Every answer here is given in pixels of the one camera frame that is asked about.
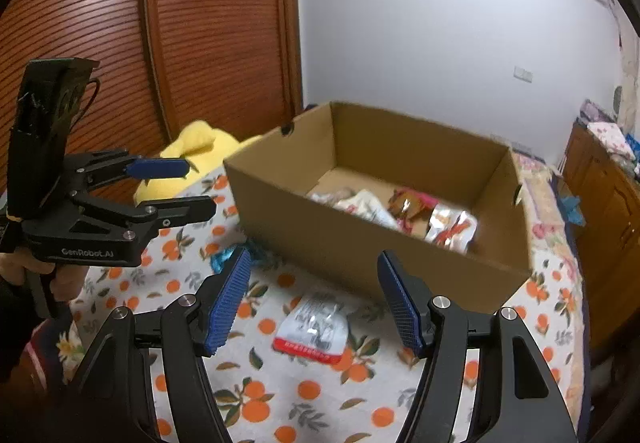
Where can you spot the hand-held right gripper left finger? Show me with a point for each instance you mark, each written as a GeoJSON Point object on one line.
{"type": "Point", "coordinates": [230, 303]}

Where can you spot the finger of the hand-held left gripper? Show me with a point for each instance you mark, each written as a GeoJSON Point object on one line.
{"type": "Point", "coordinates": [160, 168]}
{"type": "Point", "coordinates": [190, 210]}

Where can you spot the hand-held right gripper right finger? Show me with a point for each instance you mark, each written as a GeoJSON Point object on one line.
{"type": "Point", "coordinates": [400, 303]}

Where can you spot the brown cardboard box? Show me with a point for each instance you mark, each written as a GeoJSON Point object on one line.
{"type": "Point", "coordinates": [350, 238]}

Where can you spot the silver red snack packet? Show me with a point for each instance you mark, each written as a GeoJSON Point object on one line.
{"type": "Point", "coordinates": [315, 328]}

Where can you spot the silver orange snack pouch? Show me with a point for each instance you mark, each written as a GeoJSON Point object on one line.
{"type": "Point", "coordinates": [450, 228]}

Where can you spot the white snack packet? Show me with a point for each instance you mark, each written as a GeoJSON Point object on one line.
{"type": "Point", "coordinates": [367, 208]}

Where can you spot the pale snack packet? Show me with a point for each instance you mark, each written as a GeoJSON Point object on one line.
{"type": "Point", "coordinates": [325, 197]}

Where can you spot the person's left hand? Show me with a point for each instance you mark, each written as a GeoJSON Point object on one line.
{"type": "Point", "coordinates": [67, 280]}

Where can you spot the teal snack packet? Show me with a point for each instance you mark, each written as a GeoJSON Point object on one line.
{"type": "Point", "coordinates": [220, 260]}

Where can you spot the yellow plush cloth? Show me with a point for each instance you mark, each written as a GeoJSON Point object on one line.
{"type": "Point", "coordinates": [200, 138]}

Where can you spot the orange print bed sheet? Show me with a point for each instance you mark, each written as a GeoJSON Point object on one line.
{"type": "Point", "coordinates": [300, 398]}

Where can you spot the wooden louvered wardrobe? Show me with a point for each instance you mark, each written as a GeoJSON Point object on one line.
{"type": "Point", "coordinates": [200, 23]}

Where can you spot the teal cloth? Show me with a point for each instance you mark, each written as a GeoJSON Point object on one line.
{"type": "Point", "coordinates": [570, 210]}

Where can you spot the wooden cabinet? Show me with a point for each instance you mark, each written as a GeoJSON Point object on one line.
{"type": "Point", "coordinates": [610, 223]}

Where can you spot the floral folded cloth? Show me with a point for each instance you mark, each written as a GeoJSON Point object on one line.
{"type": "Point", "coordinates": [607, 135]}

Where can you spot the patterned curtain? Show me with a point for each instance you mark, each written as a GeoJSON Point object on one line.
{"type": "Point", "coordinates": [631, 88]}

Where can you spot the white wall switch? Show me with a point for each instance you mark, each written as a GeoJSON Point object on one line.
{"type": "Point", "coordinates": [523, 72]}

